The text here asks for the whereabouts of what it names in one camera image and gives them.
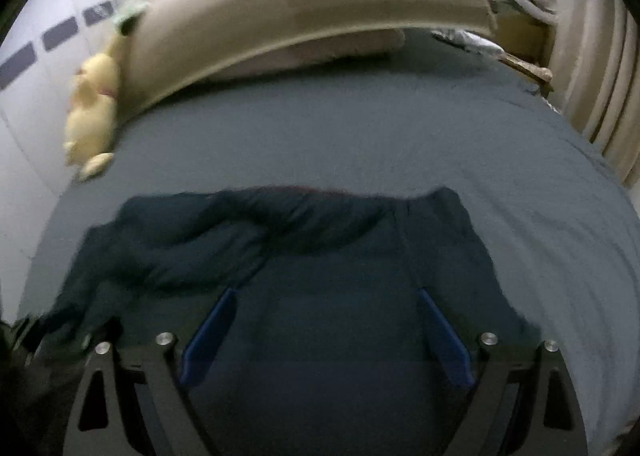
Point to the grey bed sheet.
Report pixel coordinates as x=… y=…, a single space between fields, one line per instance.
x=500 y=151

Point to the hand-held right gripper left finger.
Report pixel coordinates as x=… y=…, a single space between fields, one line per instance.
x=207 y=336

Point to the crumpled white bag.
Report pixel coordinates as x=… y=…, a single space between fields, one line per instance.
x=470 y=42

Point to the beige curtain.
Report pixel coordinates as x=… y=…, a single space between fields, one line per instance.
x=600 y=61

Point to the navy puffer jacket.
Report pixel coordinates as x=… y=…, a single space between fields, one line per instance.
x=325 y=296

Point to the yellow plush toy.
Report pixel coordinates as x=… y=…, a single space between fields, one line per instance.
x=92 y=106

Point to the wooden bedside cabinet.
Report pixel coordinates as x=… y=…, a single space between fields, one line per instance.
x=520 y=31

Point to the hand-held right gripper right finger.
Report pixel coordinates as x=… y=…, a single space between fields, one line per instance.
x=445 y=336

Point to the white wardrobe with purple panels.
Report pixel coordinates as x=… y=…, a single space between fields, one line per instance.
x=30 y=136

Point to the pink pillow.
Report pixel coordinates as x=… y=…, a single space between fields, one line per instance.
x=340 y=48

